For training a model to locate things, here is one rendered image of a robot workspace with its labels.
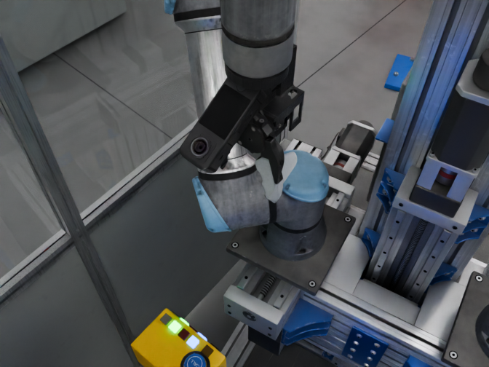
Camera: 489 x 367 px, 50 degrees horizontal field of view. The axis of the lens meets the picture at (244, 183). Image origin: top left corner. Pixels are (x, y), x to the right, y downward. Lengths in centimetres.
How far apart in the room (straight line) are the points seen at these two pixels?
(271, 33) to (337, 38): 297
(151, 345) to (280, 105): 59
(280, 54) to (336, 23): 307
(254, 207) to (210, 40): 32
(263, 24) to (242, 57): 5
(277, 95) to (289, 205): 42
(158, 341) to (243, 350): 92
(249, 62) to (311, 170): 51
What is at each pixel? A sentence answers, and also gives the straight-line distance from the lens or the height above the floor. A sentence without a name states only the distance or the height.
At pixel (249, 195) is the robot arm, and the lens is 99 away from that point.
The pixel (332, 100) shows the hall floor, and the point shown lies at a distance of 304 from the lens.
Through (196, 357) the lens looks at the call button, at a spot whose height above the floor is 108.
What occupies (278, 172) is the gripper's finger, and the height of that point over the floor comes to 155.
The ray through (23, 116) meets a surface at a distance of 103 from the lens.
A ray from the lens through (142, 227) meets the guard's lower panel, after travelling 150.
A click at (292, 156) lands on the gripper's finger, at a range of 69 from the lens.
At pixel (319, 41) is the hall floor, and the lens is 344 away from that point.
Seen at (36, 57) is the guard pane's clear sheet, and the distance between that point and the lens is 101.
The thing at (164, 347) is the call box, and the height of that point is 107.
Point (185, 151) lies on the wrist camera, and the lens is 59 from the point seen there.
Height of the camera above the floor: 204
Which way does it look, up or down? 52 degrees down
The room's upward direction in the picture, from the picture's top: straight up
